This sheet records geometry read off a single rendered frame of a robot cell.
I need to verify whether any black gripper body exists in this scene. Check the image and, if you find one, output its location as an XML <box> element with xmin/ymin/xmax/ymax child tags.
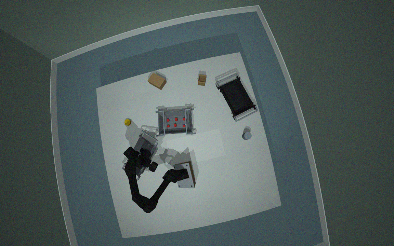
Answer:
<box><xmin>136</xmin><ymin>151</ymin><xmax>158</xmax><ymax>172</ymax></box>

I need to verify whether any yellow round disc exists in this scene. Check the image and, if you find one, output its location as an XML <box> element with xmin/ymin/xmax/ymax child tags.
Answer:
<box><xmin>124</xmin><ymin>119</ymin><xmax>131</xmax><ymax>126</ymax></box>

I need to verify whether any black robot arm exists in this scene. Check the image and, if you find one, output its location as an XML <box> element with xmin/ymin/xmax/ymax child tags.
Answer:
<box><xmin>123</xmin><ymin>147</ymin><xmax>189</xmax><ymax>213</ymax></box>

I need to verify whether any grey cylinder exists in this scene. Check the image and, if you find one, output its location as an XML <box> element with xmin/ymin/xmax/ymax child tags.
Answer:
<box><xmin>242</xmin><ymin>132</ymin><xmax>252</xmax><ymax>140</ymax></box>

